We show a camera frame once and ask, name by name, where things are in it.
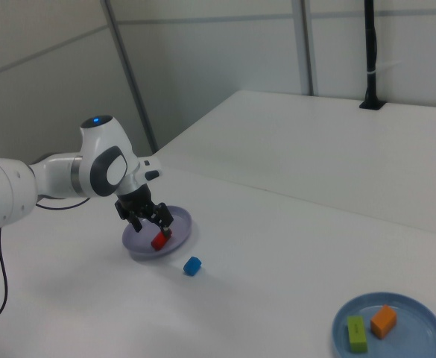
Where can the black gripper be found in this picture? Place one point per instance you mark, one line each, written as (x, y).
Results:
(133, 201)

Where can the red cylinder block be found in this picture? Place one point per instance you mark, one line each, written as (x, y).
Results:
(158, 242)

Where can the small blue block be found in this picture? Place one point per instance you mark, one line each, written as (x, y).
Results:
(192, 266)

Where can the green rectangular block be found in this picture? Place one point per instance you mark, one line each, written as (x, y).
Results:
(357, 333)

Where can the orange rectangular block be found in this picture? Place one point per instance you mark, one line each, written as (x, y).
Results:
(383, 321)

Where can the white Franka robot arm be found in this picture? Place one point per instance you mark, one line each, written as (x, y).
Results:
(98, 156)

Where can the purple plate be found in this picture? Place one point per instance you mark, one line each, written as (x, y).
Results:
(180, 227)

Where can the black pole with clamp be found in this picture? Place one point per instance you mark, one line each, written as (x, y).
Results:
(370, 56)

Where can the blue plate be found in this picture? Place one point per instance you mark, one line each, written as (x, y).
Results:
(415, 335)

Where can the grey partition post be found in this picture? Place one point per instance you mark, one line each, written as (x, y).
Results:
(130, 74)

